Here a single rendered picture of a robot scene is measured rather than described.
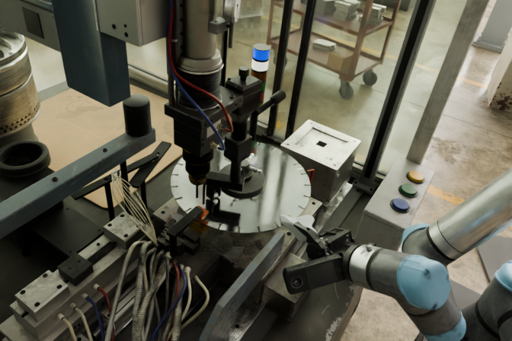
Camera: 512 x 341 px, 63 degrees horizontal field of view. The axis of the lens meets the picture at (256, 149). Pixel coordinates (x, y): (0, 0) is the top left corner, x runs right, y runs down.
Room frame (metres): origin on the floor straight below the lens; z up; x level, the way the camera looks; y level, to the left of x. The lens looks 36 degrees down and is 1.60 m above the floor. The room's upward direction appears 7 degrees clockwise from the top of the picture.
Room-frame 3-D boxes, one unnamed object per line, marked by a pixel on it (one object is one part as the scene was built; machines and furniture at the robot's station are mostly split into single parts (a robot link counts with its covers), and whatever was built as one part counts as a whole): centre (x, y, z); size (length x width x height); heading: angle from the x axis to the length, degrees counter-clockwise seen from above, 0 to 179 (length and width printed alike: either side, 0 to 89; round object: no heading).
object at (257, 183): (0.76, 0.03, 0.96); 0.11 x 0.11 x 0.03
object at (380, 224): (0.86, -0.40, 0.82); 0.28 x 0.11 x 0.15; 151
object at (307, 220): (0.63, -0.11, 0.96); 0.09 x 0.06 x 0.03; 41
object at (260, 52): (1.06, 0.02, 1.14); 0.05 x 0.04 x 0.03; 61
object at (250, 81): (0.68, 0.04, 1.17); 0.06 x 0.05 x 0.20; 142
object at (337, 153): (1.02, -0.19, 0.82); 0.18 x 0.18 x 0.15; 61
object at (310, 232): (0.58, -0.13, 0.97); 0.09 x 0.02 x 0.05; 41
